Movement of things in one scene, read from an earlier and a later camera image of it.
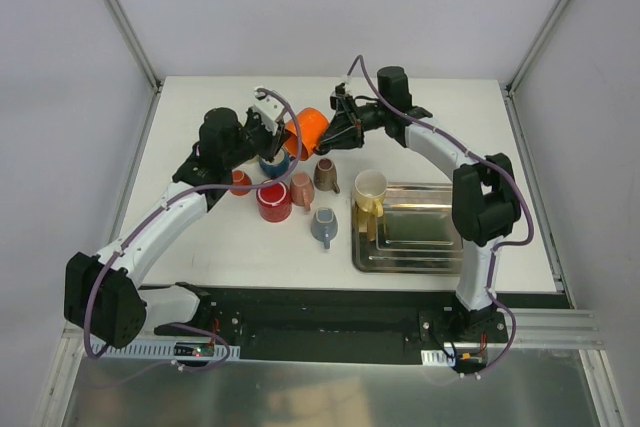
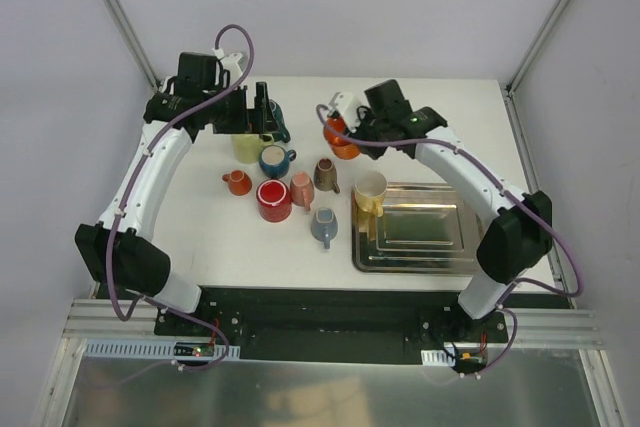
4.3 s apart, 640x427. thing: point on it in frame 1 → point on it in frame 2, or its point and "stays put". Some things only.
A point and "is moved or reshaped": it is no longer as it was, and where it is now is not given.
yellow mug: x=370 y=187 stays put
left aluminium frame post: x=119 y=16 stays put
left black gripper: x=270 y=142 → x=255 y=110
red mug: x=274 y=202 stays put
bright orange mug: x=313 y=125 is moved or reshaped
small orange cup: x=240 y=178 stays put
